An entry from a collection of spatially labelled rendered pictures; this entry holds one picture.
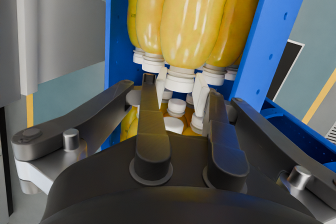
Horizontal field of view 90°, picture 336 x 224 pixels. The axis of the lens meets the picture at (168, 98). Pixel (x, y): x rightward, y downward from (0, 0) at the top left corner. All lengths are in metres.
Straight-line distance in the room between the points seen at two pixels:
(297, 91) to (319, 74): 0.19
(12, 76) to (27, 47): 0.08
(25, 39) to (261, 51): 0.50
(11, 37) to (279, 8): 0.52
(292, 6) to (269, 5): 0.04
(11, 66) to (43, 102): 1.43
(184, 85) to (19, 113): 2.06
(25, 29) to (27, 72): 0.11
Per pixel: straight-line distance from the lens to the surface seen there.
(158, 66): 0.28
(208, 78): 0.28
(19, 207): 3.18
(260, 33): 0.20
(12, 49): 0.55
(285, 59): 1.48
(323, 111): 2.01
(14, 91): 0.58
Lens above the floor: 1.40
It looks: 69 degrees down
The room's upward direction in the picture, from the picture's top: 171 degrees counter-clockwise
